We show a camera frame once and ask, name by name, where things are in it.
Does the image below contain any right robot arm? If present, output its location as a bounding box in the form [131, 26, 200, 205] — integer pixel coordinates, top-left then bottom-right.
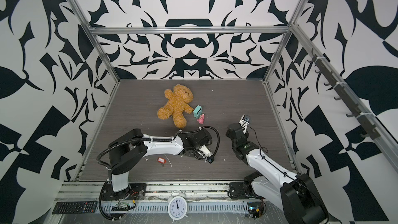
[226, 123, 329, 224]

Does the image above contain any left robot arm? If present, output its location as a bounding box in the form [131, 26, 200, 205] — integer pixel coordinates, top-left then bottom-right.
[96, 126, 220, 193]

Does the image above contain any pink toy figure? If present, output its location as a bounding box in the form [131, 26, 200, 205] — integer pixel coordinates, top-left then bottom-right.
[197, 114, 205, 124]

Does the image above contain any teal toy block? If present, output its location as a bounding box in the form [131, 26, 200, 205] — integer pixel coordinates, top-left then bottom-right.
[193, 105, 203, 119]

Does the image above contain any red key tag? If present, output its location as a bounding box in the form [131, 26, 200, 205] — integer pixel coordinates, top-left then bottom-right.
[157, 157, 167, 164]

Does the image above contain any brown teddy bear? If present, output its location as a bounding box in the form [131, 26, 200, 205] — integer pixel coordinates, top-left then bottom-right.
[157, 84, 194, 129]

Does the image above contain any white alarm clock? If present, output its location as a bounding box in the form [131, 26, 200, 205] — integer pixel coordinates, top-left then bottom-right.
[167, 190, 188, 221]

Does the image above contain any green electronics module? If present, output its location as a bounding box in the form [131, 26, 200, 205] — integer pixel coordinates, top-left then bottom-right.
[247, 205, 264, 219]

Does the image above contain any small circuit board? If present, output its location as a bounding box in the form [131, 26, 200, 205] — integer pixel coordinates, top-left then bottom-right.
[112, 202, 136, 212]

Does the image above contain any black remote control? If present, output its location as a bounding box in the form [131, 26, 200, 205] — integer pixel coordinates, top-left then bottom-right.
[52, 201, 97, 215]

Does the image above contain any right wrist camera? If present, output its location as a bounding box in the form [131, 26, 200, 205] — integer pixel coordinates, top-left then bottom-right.
[239, 115, 251, 134]

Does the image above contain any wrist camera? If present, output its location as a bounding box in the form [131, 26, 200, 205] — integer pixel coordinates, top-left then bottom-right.
[239, 115, 251, 134]
[197, 145, 215, 163]

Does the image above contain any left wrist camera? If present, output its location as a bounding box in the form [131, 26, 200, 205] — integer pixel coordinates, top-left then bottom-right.
[197, 145, 215, 163]

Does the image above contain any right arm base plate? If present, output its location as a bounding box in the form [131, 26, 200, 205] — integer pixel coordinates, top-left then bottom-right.
[228, 183, 252, 200]

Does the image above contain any white cable duct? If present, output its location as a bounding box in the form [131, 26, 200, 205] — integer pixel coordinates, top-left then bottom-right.
[95, 201, 253, 214]

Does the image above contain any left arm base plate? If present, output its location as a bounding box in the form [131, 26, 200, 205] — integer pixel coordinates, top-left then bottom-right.
[100, 182, 147, 201]

